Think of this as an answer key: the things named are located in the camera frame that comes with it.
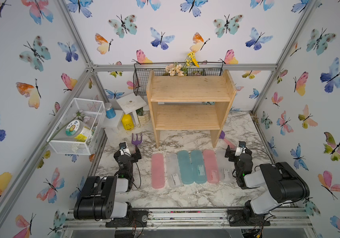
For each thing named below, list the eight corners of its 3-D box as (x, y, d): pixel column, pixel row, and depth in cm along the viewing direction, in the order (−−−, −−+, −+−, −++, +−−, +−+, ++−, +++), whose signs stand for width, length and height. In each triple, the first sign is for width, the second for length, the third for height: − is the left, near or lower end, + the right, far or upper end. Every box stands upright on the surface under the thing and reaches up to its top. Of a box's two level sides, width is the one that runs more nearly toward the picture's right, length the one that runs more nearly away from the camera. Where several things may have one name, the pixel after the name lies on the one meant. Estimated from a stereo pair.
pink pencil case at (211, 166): (207, 183, 87) (207, 182, 85) (202, 151, 101) (203, 149, 99) (220, 183, 87) (221, 182, 85) (214, 151, 101) (215, 149, 99)
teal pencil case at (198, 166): (193, 183, 87) (193, 182, 85) (190, 151, 101) (191, 149, 99) (206, 183, 87) (207, 182, 85) (202, 151, 101) (203, 149, 99)
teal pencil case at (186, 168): (183, 185, 87) (183, 184, 85) (177, 152, 100) (177, 150, 99) (195, 183, 88) (195, 182, 86) (187, 151, 101) (187, 149, 100)
